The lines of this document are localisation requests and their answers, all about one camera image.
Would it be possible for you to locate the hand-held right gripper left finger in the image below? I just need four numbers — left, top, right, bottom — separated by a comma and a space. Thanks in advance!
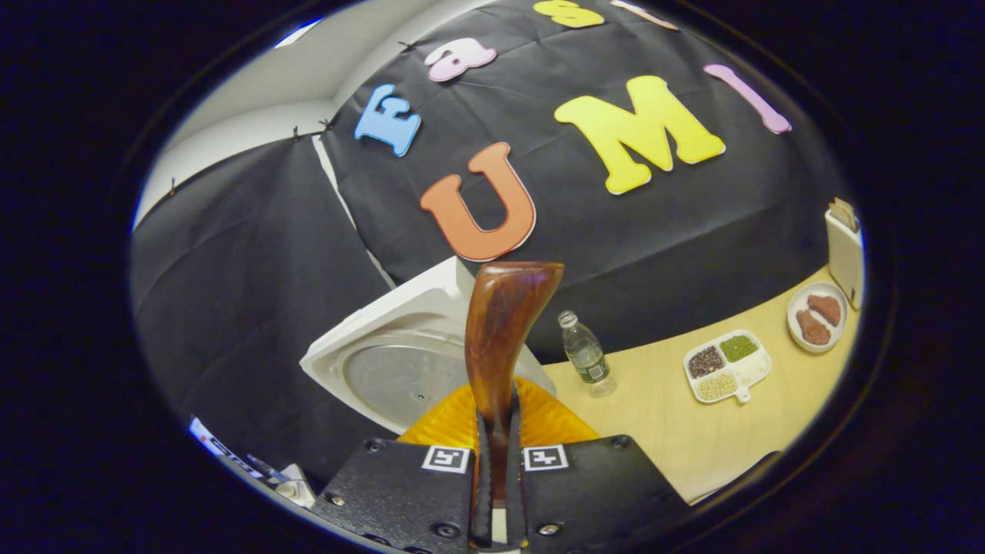
312, 381, 493, 554

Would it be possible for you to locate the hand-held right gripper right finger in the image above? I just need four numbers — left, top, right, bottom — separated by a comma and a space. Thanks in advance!
504, 377, 692, 554

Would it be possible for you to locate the white rice cooker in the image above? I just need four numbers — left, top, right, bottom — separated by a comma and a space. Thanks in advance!
300, 256, 556, 436

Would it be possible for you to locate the brown wooden spoon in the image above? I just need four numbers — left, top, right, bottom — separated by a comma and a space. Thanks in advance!
465, 262, 565, 505

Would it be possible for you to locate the clear plastic water bottle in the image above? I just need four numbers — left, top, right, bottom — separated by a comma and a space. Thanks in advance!
558, 310, 618, 398

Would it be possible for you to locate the small white box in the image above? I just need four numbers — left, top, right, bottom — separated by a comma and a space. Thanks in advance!
273, 462, 316, 509

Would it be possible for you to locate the blue and white panel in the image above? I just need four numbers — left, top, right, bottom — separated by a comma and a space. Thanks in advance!
189, 415, 270, 474

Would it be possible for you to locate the white divided grain dish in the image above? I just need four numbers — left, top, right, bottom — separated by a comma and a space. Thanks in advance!
683, 329, 773, 405

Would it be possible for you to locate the white round plate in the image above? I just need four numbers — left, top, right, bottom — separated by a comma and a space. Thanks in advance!
787, 282, 848, 354

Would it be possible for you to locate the brown meat piece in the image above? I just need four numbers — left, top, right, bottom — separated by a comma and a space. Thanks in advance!
796, 310, 832, 346
807, 295, 843, 327

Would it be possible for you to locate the white toaster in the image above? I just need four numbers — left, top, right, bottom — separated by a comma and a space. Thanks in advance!
825, 204, 864, 310

